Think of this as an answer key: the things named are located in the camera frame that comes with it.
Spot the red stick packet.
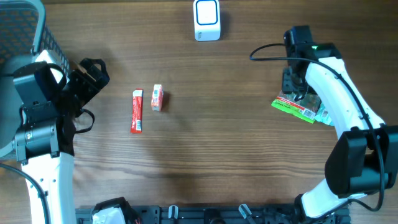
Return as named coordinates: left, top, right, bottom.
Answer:
left=131, top=89, right=144, bottom=134

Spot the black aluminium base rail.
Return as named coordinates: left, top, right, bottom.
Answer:
left=75, top=203, right=351, bottom=224

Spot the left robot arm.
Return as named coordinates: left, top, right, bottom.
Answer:
left=12, top=58, right=110, bottom=223

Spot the pale teal wipes packet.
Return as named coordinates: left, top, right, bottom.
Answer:
left=314, top=103, right=333, bottom=126

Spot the black right camera cable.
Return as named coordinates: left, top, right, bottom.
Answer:
left=249, top=43, right=386, bottom=213

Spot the green snack bag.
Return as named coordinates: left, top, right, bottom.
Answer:
left=271, top=91, right=321, bottom=124

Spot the black camera cable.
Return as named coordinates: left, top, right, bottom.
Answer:
left=249, top=43, right=386, bottom=213
left=0, top=163, right=50, bottom=224

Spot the white barcode scanner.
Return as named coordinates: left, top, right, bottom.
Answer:
left=193, top=0, right=221, bottom=42

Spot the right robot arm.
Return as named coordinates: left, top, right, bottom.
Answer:
left=283, top=26, right=397, bottom=221

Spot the black left camera cable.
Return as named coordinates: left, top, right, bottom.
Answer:
left=0, top=163, right=50, bottom=224

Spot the red Kleenex tissue pack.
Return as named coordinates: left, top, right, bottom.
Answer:
left=151, top=84, right=164, bottom=111

